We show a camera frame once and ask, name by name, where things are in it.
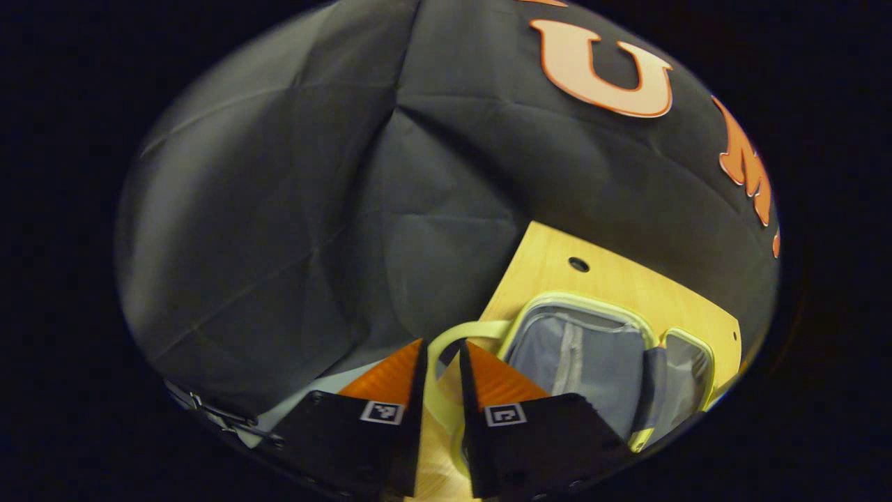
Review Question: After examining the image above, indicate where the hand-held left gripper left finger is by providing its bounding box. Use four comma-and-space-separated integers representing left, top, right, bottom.
254, 338, 427, 499

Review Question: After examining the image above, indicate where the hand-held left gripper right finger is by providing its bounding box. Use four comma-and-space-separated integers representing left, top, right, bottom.
458, 340, 631, 501

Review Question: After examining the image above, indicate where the dark metal stand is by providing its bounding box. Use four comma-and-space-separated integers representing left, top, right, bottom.
164, 380, 286, 448

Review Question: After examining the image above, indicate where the black backdrop cloth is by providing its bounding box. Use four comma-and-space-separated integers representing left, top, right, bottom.
115, 0, 781, 419

